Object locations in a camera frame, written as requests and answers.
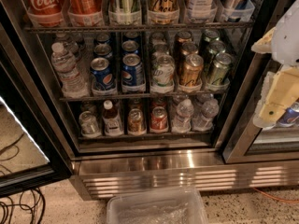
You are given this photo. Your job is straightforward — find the red soda can bottom shelf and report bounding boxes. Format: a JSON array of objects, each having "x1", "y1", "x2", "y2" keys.
[{"x1": 150, "y1": 106, "x2": 168, "y2": 133}]

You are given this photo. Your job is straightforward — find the open fridge glass door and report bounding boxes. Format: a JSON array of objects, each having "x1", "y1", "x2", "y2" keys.
[{"x1": 0, "y1": 6, "x2": 72, "y2": 197}]

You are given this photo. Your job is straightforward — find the white bottle top shelf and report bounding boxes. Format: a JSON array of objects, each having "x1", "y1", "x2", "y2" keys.
[{"x1": 185, "y1": 0, "x2": 216, "y2": 23}]

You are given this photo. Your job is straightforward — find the Pepsi can behind right door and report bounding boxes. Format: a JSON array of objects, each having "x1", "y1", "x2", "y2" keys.
[{"x1": 278, "y1": 102, "x2": 299, "y2": 127}]

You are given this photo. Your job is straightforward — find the red Coca-Cola can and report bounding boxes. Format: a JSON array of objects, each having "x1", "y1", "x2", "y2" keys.
[{"x1": 27, "y1": 0, "x2": 65, "y2": 27}]

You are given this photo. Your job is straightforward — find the green can middle shelf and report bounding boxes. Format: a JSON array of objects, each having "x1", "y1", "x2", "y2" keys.
[{"x1": 205, "y1": 52, "x2": 234, "y2": 91}]

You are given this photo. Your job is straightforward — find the front right Pepsi can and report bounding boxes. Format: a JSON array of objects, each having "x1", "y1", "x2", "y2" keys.
[{"x1": 121, "y1": 53, "x2": 146, "y2": 92}]

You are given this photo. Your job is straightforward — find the silver can bottom shelf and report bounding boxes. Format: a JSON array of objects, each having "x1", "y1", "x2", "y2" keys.
[{"x1": 79, "y1": 111, "x2": 102, "y2": 138}]

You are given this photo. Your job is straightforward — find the orange soda can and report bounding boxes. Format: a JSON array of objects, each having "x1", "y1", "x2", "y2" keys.
[{"x1": 128, "y1": 108, "x2": 146, "y2": 135}]

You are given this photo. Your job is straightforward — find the water bottle middle shelf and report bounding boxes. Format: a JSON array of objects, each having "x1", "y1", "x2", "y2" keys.
[{"x1": 51, "y1": 42, "x2": 89, "y2": 98}]

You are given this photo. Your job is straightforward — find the clear plastic bin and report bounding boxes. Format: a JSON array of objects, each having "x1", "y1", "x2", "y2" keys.
[{"x1": 107, "y1": 187, "x2": 209, "y2": 224}]

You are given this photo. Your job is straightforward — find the brown juice bottle white cap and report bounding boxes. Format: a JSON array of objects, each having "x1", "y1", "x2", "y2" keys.
[{"x1": 103, "y1": 100, "x2": 123, "y2": 136}]

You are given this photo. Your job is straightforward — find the green striped can top shelf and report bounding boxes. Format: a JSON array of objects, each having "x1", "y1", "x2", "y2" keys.
[{"x1": 108, "y1": 0, "x2": 141, "y2": 25}]

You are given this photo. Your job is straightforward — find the water bottle bottom shelf left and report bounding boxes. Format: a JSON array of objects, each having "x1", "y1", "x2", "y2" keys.
[{"x1": 172, "y1": 99, "x2": 194, "y2": 133}]

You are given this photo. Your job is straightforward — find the white green 7up can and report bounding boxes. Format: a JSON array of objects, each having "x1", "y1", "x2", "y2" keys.
[{"x1": 150, "y1": 54, "x2": 175, "y2": 93}]

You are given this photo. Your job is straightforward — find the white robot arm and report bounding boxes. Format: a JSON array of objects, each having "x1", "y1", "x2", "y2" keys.
[{"x1": 251, "y1": 0, "x2": 299, "y2": 128}]

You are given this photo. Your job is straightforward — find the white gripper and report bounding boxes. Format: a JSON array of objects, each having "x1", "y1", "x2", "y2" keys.
[{"x1": 251, "y1": 27, "x2": 299, "y2": 128}]

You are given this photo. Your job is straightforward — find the black cables on floor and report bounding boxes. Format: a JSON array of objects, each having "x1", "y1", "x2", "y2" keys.
[{"x1": 0, "y1": 187, "x2": 47, "y2": 224}]

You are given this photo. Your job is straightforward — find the front left Pepsi can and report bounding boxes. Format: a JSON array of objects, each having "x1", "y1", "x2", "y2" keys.
[{"x1": 90, "y1": 57, "x2": 117, "y2": 96}]

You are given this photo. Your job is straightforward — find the water bottle shelf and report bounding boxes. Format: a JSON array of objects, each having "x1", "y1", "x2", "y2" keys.
[
  {"x1": 192, "y1": 99, "x2": 219, "y2": 132},
  {"x1": 172, "y1": 99, "x2": 194, "y2": 133},
  {"x1": 51, "y1": 42, "x2": 89, "y2": 98}
]

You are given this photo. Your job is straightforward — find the water bottle bottom shelf right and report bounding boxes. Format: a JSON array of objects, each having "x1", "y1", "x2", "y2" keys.
[{"x1": 192, "y1": 99, "x2": 219, "y2": 132}]

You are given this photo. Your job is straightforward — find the orange cable on floor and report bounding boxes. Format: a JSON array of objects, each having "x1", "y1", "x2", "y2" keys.
[{"x1": 252, "y1": 188, "x2": 299, "y2": 204}]

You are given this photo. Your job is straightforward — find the gold can middle shelf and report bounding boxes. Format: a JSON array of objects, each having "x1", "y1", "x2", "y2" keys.
[{"x1": 178, "y1": 53, "x2": 204, "y2": 92}]

